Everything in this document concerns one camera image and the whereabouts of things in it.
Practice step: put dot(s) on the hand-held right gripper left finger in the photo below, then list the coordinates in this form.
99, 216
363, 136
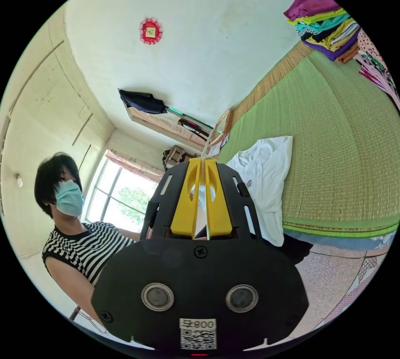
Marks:
185, 209

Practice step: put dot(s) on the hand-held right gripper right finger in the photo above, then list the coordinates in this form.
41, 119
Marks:
219, 209

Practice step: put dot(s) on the white short sleeve shirt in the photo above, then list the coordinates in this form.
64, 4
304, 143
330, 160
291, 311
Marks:
265, 174

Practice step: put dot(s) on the woven basket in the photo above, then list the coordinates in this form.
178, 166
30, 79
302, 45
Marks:
173, 156

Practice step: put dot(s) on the pink curtain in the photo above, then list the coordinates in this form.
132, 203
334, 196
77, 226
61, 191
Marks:
134, 163

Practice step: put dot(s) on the window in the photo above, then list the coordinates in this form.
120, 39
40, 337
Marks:
117, 193

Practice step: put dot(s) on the wooden framed mirror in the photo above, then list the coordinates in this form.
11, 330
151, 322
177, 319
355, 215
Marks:
222, 129

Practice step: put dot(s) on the person's body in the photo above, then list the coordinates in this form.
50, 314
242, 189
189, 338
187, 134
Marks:
75, 227

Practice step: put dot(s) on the bed with green woven mat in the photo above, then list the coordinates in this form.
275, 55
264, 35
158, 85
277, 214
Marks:
328, 152

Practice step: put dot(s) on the pile of clothes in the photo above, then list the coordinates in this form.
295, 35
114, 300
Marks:
340, 33

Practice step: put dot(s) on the red round wall ornament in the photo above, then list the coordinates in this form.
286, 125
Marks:
151, 31

